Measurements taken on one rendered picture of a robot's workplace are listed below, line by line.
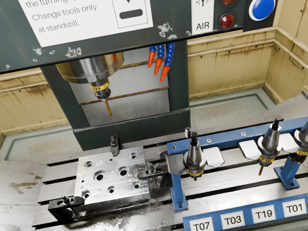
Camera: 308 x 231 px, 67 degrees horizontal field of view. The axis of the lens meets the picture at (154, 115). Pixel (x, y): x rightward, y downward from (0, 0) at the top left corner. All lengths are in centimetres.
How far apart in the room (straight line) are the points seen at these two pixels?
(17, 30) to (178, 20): 21
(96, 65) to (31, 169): 118
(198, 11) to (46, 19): 20
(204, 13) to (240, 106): 152
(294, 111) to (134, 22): 129
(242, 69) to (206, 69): 27
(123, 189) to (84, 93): 51
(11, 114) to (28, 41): 158
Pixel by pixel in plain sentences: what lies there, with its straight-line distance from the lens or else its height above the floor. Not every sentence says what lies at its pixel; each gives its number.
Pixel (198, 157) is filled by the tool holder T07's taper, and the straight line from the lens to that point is 66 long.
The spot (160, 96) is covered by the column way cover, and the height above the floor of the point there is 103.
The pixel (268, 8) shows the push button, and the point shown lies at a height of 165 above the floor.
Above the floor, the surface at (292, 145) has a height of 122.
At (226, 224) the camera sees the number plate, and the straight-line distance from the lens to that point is 92.
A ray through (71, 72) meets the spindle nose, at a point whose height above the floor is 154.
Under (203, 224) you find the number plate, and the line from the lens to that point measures 90.
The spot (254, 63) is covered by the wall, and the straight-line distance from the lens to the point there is 182.
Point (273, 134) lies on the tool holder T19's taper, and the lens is 70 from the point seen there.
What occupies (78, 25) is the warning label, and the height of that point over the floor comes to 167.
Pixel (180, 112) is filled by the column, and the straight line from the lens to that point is 135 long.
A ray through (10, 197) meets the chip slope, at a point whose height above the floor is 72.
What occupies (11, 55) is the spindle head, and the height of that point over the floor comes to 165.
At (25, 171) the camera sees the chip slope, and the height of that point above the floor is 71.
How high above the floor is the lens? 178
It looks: 43 degrees down
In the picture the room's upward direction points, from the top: 10 degrees counter-clockwise
